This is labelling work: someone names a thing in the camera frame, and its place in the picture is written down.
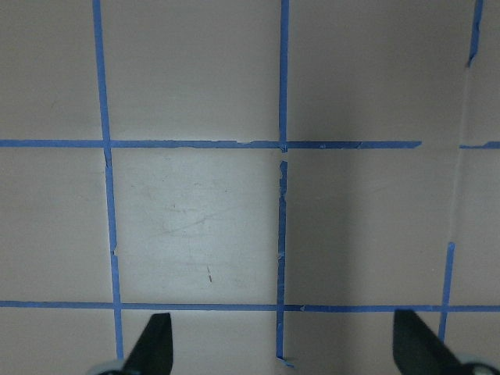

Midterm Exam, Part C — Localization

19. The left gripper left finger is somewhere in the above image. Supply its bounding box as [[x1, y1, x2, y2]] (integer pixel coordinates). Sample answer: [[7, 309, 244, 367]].
[[121, 312, 173, 375]]

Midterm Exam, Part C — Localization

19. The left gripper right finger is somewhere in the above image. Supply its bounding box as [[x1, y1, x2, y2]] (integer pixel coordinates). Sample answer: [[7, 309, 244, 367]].
[[393, 309, 462, 375]]

